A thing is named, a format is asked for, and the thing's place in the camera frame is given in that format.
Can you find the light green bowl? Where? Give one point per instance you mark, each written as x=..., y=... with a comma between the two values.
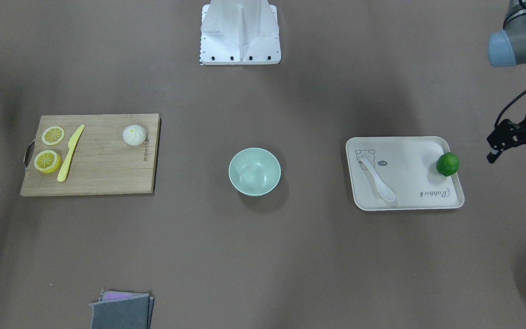
x=254, y=172

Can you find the green lime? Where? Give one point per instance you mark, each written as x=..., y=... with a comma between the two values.
x=448, y=164

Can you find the beige rabbit tray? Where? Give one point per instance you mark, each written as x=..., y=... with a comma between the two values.
x=408, y=166

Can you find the grey folded cloth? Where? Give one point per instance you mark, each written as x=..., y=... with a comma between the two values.
x=122, y=310

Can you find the yellow plastic knife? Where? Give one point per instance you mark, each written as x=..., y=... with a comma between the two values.
x=72, y=143

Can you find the lemon slice far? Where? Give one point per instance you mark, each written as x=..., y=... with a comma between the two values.
x=53, y=135

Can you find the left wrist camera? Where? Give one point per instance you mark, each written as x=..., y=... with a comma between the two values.
x=505, y=136

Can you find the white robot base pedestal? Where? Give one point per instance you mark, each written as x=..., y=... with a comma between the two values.
x=239, y=32

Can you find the lemon half near handle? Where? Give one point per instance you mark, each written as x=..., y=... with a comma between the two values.
x=48, y=161

